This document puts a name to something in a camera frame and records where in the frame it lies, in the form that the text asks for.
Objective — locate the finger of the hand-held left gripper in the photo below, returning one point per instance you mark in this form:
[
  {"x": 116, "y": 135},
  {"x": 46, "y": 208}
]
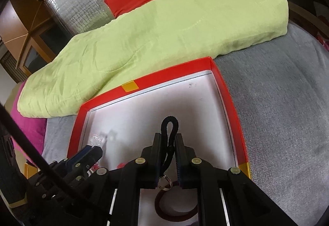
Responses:
[
  {"x": 81, "y": 155},
  {"x": 95, "y": 155}
]

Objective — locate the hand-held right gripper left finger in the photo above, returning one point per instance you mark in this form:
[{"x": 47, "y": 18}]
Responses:
[{"x": 157, "y": 143}]

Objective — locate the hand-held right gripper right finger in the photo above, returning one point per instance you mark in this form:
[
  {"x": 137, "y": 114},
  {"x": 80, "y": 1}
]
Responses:
[{"x": 180, "y": 143}]

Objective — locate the red cardboard box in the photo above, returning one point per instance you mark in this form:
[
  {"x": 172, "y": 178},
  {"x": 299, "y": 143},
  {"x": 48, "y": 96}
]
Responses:
[{"x": 225, "y": 92}]

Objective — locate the beige padded wooden chair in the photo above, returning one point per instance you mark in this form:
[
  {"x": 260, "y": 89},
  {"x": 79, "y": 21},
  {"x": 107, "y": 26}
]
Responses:
[{"x": 32, "y": 169}]

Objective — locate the magenta cushion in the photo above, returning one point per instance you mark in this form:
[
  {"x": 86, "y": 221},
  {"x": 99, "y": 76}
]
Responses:
[{"x": 25, "y": 128}]

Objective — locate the maroon hair band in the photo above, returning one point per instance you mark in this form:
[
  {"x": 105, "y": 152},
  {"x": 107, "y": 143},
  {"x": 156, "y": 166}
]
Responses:
[{"x": 177, "y": 217}]

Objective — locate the grey blanket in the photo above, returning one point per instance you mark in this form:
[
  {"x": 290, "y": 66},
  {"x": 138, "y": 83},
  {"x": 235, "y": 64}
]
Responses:
[{"x": 270, "y": 113}]

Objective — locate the light green folded blanket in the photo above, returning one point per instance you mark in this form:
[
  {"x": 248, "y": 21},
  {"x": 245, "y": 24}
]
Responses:
[{"x": 154, "y": 35}]

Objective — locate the wooden cabinet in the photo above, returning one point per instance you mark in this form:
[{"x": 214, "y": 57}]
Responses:
[{"x": 23, "y": 15}]

